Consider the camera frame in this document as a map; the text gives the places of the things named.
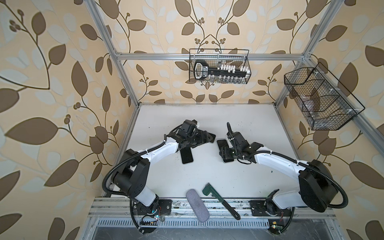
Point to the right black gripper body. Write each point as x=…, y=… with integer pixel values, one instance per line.
x=230, y=152

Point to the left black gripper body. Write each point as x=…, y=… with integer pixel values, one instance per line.
x=199, y=137

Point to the black smartphone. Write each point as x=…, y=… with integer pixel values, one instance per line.
x=186, y=155
x=211, y=137
x=225, y=151

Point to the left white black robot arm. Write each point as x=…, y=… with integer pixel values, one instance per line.
x=129, y=177

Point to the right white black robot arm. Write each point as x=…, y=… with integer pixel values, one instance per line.
x=316, y=189

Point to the grey felt glasses case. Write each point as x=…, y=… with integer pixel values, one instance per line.
x=197, y=205

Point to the green pipe wrench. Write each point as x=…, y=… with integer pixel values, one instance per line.
x=210, y=190

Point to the black socket tool set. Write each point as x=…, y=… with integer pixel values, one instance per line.
x=202, y=70

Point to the back black wire basket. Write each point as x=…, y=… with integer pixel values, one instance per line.
x=237, y=57

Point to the black wire basket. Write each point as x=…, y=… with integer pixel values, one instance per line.
x=325, y=102
x=237, y=57

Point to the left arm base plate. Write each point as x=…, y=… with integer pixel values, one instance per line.
x=146, y=219

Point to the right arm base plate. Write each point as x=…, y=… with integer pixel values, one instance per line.
x=280, y=218

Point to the right black wire basket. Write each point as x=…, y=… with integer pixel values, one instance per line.
x=325, y=102

